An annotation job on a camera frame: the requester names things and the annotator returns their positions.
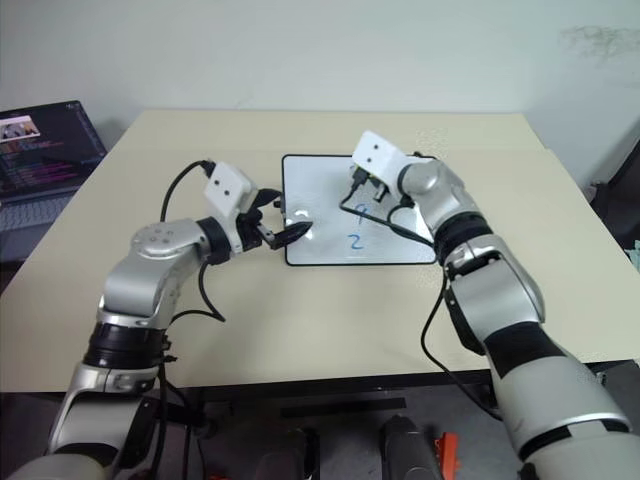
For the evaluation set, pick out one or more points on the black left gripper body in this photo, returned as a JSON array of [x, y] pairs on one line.
[[248, 227]]

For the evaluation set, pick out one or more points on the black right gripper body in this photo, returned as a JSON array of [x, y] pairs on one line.
[[382, 192]]

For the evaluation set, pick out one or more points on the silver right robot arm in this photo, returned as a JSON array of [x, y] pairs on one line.
[[500, 290]]

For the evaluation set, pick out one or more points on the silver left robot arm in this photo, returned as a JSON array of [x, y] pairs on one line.
[[150, 260]]

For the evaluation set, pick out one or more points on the open laptop with dark screen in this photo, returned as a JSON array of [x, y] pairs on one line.
[[40, 160]]

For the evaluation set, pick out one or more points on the dark rounded shape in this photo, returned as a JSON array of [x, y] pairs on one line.
[[406, 447]]

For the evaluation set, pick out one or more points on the orange plastic object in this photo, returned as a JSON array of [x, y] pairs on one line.
[[446, 452]]

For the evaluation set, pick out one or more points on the white whiteboard with black frame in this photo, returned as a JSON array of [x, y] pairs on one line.
[[325, 240]]

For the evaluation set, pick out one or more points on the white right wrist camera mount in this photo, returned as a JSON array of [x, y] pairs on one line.
[[380, 152]]

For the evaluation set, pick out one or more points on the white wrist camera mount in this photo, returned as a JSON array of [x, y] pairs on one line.
[[227, 187], [380, 152]]

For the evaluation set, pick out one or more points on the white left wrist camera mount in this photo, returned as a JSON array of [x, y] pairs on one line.
[[227, 187]]

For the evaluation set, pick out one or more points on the black table frame bar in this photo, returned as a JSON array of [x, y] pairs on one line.
[[345, 406]]

